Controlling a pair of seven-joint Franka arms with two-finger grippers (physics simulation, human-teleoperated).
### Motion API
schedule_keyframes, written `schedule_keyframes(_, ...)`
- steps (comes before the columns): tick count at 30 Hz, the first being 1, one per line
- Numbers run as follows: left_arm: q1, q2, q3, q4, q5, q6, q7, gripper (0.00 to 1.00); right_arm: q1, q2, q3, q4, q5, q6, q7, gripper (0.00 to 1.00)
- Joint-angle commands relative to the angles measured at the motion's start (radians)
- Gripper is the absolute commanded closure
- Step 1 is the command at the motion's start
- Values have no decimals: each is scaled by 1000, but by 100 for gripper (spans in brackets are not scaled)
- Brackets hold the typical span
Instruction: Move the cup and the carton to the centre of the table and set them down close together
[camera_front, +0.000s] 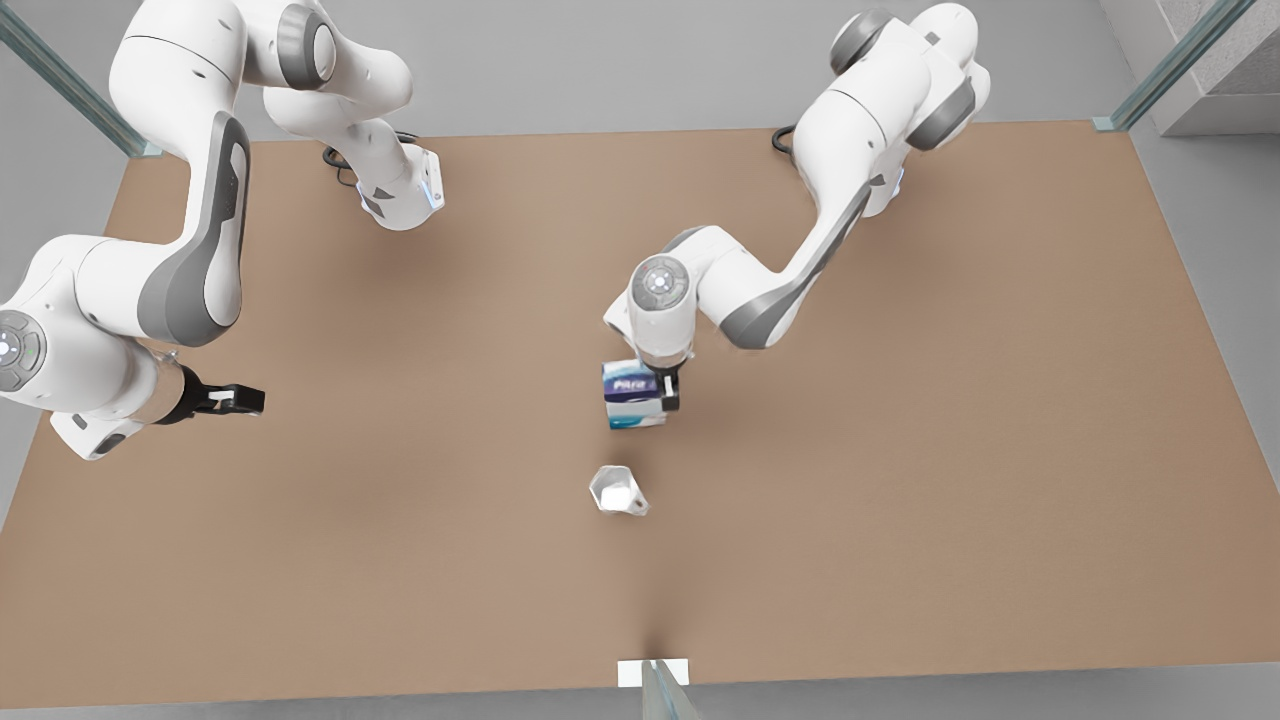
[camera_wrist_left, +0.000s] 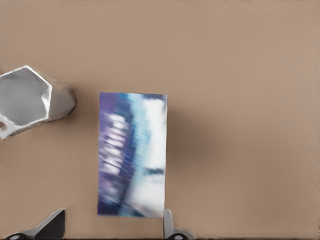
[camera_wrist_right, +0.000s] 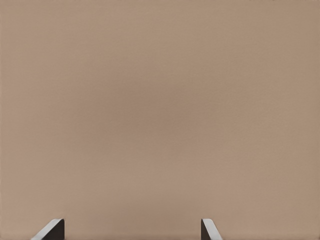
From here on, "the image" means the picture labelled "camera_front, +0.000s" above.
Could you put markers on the blue and white carton box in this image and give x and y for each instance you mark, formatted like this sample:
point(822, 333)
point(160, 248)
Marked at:
point(630, 400)

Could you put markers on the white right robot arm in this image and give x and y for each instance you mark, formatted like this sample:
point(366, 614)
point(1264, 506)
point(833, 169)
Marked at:
point(190, 270)

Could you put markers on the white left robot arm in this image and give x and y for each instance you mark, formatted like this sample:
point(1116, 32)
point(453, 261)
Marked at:
point(850, 130)

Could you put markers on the white plastic cup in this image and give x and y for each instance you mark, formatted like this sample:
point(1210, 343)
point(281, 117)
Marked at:
point(615, 490)

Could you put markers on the silver frame post with white foot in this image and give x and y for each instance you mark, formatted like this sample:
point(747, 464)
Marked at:
point(660, 690)

